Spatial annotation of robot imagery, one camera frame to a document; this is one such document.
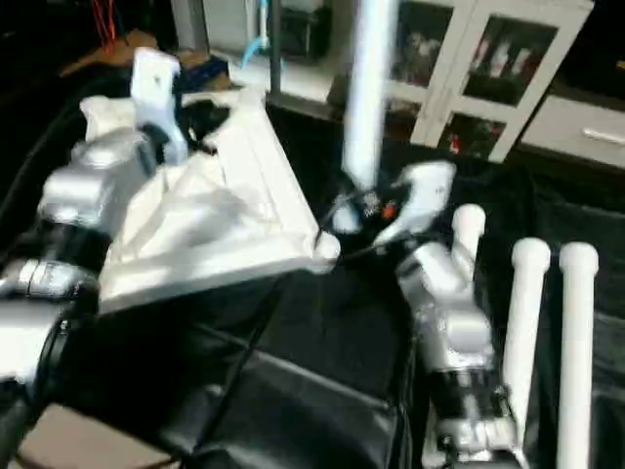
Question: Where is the white plastic table top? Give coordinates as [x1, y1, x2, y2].
[78, 88, 343, 316]

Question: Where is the white plastic table leg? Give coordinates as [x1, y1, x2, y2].
[500, 237, 551, 433]
[557, 242, 600, 469]
[420, 203, 487, 469]
[332, 0, 399, 235]

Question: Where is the brown cardboard box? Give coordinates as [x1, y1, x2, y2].
[179, 54, 231, 94]

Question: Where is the light blue mop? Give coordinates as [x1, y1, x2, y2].
[242, 0, 280, 69]

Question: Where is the grey metal pole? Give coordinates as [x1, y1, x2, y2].
[268, 0, 285, 95]

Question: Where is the white appliance cabinet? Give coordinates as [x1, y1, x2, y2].
[200, 0, 333, 67]

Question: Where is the white glass door cabinet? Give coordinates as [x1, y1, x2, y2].
[389, 0, 597, 163]

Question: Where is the black work mat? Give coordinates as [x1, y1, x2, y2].
[0, 68, 625, 469]

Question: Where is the white drawer unit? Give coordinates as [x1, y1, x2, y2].
[527, 93, 625, 173]

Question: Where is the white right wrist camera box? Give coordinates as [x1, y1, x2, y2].
[376, 161, 457, 245]

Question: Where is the red cable bundle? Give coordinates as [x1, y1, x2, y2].
[90, 0, 120, 46]

